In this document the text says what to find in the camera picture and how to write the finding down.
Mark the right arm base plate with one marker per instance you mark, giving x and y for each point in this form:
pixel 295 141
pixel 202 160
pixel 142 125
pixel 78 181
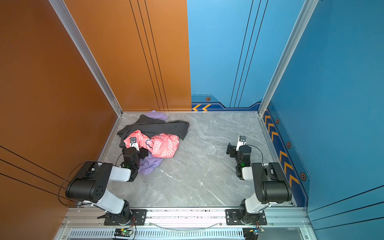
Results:
pixel 236 217

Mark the left aluminium corner post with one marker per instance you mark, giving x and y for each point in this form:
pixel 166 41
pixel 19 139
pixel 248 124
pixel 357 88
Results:
pixel 75 34

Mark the purple cloth shirt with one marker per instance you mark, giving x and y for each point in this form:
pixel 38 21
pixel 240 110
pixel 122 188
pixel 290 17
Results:
pixel 149 163

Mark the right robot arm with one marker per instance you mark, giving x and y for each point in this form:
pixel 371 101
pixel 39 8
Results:
pixel 271 187

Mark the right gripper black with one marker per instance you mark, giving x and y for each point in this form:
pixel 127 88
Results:
pixel 230 149

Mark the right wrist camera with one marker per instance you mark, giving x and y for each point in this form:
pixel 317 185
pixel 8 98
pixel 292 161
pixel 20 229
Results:
pixel 241 141

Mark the right aluminium corner post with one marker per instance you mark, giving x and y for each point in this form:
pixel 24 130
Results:
pixel 295 36

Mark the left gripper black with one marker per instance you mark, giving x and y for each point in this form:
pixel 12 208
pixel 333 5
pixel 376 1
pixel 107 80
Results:
pixel 141 152

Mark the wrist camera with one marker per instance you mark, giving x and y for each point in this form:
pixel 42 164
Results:
pixel 241 141
pixel 134 143

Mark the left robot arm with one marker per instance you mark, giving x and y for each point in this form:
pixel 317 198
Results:
pixel 91 181

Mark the green circuit board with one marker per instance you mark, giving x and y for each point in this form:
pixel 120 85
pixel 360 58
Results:
pixel 123 234

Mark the small wired circuit board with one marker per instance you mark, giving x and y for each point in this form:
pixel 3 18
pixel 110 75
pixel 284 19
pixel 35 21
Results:
pixel 257 230

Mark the dark grey jeans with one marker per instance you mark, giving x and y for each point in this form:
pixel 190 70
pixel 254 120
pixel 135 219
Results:
pixel 153 127

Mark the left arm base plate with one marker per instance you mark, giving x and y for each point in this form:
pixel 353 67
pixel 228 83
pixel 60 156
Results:
pixel 135 217

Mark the pink bear print cloth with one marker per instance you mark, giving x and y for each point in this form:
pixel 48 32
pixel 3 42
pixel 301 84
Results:
pixel 160 146

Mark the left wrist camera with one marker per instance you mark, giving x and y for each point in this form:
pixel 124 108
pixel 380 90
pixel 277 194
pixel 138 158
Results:
pixel 134 143

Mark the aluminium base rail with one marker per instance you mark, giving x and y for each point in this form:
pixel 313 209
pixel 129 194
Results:
pixel 195 223

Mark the aluminium corner post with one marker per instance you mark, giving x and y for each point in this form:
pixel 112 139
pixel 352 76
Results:
pixel 75 34
pixel 295 36

